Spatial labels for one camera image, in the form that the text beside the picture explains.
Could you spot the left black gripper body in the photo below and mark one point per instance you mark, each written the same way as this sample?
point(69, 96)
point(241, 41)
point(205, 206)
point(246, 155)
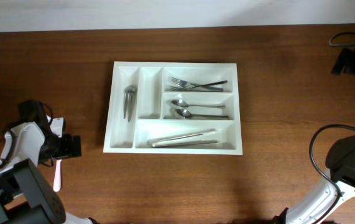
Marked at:
point(69, 146)

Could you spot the white plastic knife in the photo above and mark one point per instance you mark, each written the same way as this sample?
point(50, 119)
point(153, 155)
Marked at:
point(57, 182)

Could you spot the small metal teaspoon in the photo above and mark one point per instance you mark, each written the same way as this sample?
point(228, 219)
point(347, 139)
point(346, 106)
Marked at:
point(130, 93)
point(125, 102)

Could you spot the metal tweezers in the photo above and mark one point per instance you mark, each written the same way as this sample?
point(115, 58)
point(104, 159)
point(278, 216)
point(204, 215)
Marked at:
point(185, 139)

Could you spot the metal tablespoon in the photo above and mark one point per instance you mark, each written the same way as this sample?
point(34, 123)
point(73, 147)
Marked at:
point(181, 104)
point(185, 114)

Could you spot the metal fork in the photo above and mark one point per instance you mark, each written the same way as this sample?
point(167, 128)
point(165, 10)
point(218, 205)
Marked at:
point(211, 84)
point(176, 88)
point(182, 83)

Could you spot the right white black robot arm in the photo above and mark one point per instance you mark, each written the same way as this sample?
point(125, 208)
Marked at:
point(337, 184)

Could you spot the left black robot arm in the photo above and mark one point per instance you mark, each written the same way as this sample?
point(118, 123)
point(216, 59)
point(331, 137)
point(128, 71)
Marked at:
point(30, 167)

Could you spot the white plastic cutlery tray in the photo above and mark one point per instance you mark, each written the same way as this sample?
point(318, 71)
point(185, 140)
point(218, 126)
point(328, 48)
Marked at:
point(152, 117)

